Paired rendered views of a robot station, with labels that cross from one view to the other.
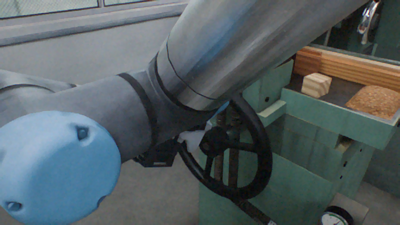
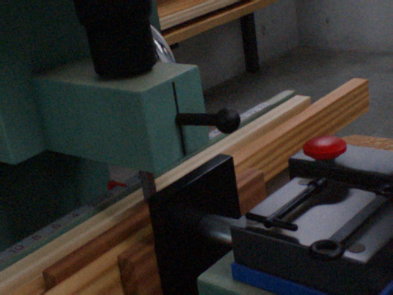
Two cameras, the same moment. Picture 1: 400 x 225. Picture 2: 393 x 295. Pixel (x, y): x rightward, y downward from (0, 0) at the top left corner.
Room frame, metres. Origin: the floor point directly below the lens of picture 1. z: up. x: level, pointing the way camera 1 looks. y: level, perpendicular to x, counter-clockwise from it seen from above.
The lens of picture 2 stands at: (0.69, 0.29, 1.22)
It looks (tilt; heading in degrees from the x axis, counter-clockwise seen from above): 22 degrees down; 269
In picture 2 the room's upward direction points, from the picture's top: 9 degrees counter-clockwise
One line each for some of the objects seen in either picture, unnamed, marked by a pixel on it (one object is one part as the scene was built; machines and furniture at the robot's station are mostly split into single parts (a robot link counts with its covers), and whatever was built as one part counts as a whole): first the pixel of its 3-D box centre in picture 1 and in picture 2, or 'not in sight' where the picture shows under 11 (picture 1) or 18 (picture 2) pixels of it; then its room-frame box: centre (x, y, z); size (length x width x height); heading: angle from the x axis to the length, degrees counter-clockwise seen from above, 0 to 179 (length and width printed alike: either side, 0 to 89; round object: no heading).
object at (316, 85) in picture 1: (316, 85); not in sight; (0.55, -0.26, 0.92); 0.04 x 0.04 x 0.04; 36
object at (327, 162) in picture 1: (304, 96); not in sight; (0.82, -0.36, 0.76); 0.57 x 0.45 x 0.09; 135
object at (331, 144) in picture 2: not in sight; (324, 147); (0.59, -0.17, 1.02); 0.03 x 0.03 x 0.01
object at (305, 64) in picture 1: (286, 59); (201, 236); (0.69, -0.23, 0.93); 0.17 x 0.02 x 0.05; 45
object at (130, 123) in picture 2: not in sight; (121, 117); (0.74, -0.29, 1.03); 0.14 x 0.07 x 0.09; 135
